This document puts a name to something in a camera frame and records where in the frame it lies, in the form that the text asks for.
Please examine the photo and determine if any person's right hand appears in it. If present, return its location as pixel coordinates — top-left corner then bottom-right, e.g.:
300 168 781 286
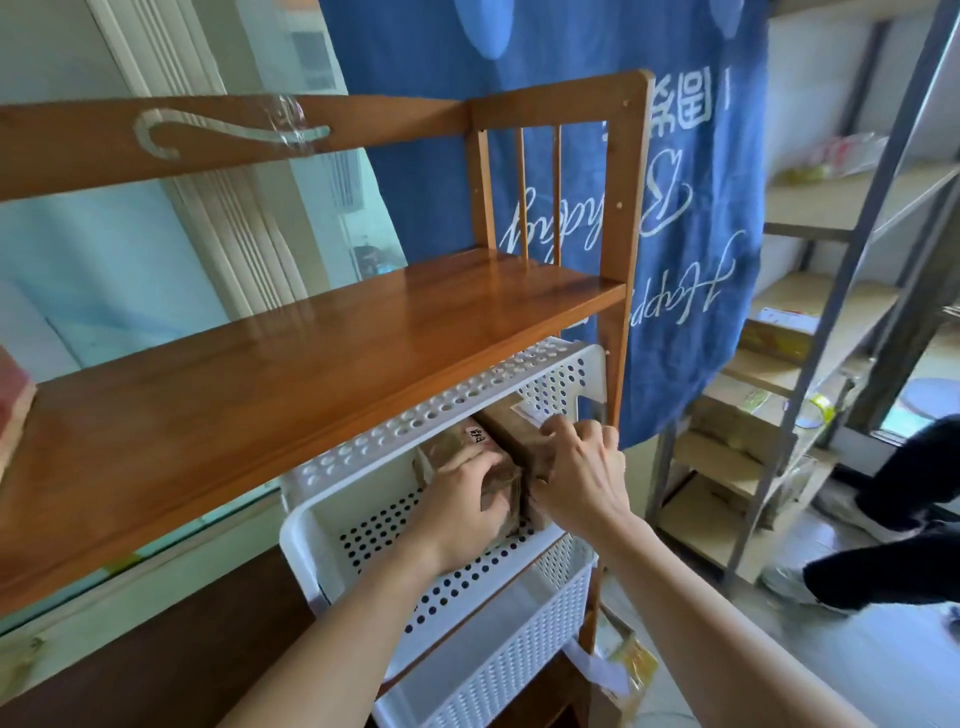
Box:
528 415 633 538

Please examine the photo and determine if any person's left hand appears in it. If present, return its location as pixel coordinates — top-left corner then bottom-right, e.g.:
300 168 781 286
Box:
408 444 521 577

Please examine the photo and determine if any brown packet black label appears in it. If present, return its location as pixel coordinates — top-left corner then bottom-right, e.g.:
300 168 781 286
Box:
414 426 524 550

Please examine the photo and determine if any brown packet white label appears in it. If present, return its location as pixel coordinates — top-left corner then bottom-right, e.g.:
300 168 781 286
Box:
474 397 573 530

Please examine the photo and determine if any person's right forearm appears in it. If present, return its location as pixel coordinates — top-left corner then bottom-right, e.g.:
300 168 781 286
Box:
583 510 880 728

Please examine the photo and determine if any person's left forearm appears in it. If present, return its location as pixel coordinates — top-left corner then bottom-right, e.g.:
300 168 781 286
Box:
216 551 451 728

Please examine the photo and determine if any white perforated plastic basket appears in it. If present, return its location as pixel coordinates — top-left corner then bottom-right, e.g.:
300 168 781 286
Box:
278 336 609 682

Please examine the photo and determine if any white slotted plastic basket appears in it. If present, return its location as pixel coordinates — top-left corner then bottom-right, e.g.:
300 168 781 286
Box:
370 531 602 728

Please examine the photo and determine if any yellow cardboard box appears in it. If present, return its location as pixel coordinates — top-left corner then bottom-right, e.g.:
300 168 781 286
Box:
738 306 824 366

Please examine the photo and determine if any yellow snack packet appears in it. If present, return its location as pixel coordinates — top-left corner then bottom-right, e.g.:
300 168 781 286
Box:
606 628 661 708

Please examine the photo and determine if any brown wooden shelf rack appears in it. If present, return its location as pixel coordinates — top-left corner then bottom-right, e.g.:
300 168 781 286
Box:
0 69 656 728

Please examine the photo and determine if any yellow tape roll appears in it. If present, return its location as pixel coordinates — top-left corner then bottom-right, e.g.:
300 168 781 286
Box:
783 393 838 431

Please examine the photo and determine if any open cardboard box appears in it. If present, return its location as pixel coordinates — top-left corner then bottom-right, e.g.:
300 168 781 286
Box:
561 600 663 728

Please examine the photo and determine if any blue printed cloth banner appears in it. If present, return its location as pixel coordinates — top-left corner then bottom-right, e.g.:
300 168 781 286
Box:
318 0 771 451

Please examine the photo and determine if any grey metal shelving rack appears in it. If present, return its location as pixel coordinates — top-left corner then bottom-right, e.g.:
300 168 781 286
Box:
643 0 960 597

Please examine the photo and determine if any round white stool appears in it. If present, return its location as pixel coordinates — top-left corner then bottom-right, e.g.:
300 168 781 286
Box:
895 376 960 423

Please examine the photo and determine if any pile of clear packets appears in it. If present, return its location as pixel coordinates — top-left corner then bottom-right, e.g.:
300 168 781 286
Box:
774 132 891 186

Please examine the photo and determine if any clear adhesive hook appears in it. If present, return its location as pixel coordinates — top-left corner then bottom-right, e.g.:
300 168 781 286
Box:
261 93 310 157

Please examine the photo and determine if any pink box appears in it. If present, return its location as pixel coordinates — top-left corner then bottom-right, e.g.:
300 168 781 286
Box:
0 343 38 483

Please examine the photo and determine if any white window frame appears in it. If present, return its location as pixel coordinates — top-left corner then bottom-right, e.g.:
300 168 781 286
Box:
84 0 335 325

